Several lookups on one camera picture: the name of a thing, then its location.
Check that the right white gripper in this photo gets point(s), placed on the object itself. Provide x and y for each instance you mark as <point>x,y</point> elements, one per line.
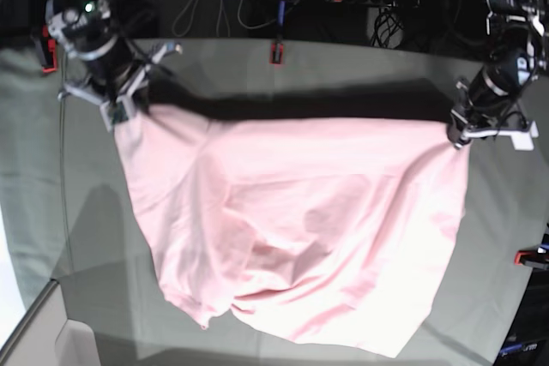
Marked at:
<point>121,98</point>

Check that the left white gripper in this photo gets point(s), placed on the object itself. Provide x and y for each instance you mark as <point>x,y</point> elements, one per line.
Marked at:
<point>473,121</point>

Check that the pink t-shirt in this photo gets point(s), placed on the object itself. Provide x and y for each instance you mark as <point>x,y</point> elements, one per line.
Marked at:
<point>334,231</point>

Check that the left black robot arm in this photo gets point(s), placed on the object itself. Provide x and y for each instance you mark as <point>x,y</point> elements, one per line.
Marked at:
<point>518,30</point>

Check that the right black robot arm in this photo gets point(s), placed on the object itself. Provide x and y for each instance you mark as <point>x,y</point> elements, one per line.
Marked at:
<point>96,33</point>

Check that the left red black clamp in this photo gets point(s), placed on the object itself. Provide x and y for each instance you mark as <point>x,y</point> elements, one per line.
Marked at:
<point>44,43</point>

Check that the red black clamp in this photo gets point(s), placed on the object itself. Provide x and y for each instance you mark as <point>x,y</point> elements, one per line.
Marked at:
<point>276,51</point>
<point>536,258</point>
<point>44,43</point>

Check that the middle red black clamp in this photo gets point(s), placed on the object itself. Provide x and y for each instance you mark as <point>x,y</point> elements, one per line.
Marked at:
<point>276,51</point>

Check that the right red black clamp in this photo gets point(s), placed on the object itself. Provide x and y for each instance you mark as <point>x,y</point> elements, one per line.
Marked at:
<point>536,258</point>

